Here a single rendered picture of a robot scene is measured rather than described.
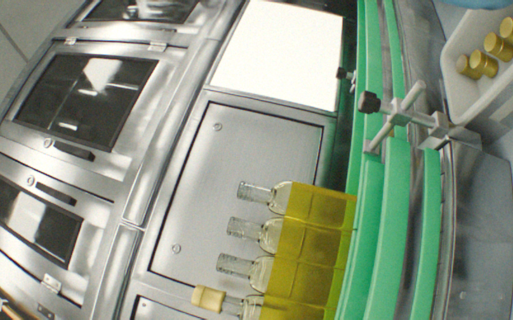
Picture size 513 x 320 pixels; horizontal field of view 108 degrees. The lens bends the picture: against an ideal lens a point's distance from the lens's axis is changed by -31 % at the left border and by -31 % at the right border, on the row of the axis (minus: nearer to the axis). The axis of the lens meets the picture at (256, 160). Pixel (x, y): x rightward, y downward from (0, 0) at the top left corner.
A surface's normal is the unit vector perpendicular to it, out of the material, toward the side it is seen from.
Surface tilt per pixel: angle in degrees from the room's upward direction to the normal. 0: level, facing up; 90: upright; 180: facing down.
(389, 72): 90
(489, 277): 90
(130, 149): 90
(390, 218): 90
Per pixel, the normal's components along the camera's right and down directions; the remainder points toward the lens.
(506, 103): -0.25, 0.89
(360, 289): 0.01, -0.40
